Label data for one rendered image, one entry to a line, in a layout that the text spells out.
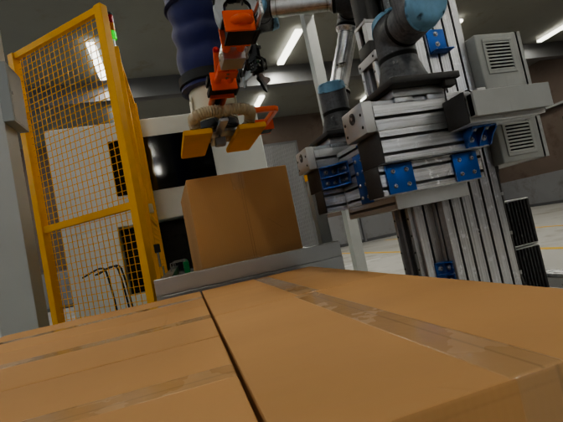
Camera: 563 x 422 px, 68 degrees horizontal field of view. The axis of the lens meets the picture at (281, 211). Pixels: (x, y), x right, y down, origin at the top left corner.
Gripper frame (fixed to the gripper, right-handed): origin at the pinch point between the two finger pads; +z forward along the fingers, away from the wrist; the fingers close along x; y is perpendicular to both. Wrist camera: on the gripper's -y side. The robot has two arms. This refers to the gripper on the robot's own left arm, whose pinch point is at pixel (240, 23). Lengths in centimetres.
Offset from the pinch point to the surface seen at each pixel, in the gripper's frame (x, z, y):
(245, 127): -5.5, 13.9, 43.5
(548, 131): -1017, -83, 821
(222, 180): 3, 28, 62
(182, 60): 10, -17, 54
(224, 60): 3.3, 4.2, 10.9
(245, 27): -0.3, 3.3, -3.9
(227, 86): 0.2, 3.5, 31.1
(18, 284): 98, 51, 124
